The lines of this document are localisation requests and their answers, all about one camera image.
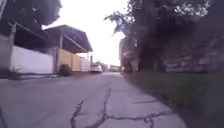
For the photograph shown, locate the white car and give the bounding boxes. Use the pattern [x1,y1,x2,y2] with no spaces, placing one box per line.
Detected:
[90,64,104,75]

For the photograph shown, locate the grey cracked concrete road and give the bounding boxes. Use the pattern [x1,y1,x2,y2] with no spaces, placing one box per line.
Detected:
[0,71,189,128]

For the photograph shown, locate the green bush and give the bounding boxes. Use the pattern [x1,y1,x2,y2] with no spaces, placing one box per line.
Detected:
[58,63,74,77]

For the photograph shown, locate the building with dark pitched roof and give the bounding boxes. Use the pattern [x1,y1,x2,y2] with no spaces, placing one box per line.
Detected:
[44,24,94,73]

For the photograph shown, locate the large dark trees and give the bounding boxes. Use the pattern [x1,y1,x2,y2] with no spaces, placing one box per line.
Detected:
[103,0,224,73]

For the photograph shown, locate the grass verge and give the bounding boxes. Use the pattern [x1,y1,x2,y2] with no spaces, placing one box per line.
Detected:
[123,70,224,128]

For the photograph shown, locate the large dark tree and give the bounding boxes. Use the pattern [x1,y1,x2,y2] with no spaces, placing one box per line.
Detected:
[0,0,63,31]

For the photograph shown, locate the yellow wall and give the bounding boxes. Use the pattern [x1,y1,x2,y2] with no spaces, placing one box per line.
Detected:
[57,48,83,73]

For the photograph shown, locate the white wall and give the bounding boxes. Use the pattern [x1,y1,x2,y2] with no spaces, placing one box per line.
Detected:
[9,44,55,75]

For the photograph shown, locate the stone wall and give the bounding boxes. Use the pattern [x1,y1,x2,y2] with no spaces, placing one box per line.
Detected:
[161,29,224,74]

